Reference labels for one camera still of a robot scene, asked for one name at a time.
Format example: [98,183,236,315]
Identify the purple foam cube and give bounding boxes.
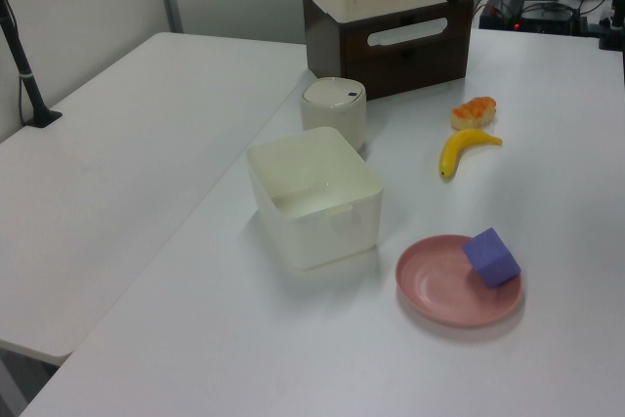
[462,227,522,290]

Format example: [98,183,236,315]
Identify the black electronics box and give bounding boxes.
[478,0,581,33]

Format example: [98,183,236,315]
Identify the dark brown drawer box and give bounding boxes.
[302,0,475,102]

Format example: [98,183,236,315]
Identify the orange toy bread roll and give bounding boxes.
[449,96,499,131]

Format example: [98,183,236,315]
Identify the yellow toy banana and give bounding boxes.
[437,128,503,183]

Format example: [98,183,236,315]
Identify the small beige lidded trash can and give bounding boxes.
[299,77,367,152]

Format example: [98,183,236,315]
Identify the white open plastic bin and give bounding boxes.
[245,126,385,271]

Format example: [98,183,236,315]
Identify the pink plate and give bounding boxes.
[395,234,526,329]

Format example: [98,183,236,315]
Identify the black table clamp mount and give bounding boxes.
[588,0,625,52]

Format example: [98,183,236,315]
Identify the black camera stand pole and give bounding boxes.
[0,0,63,128]

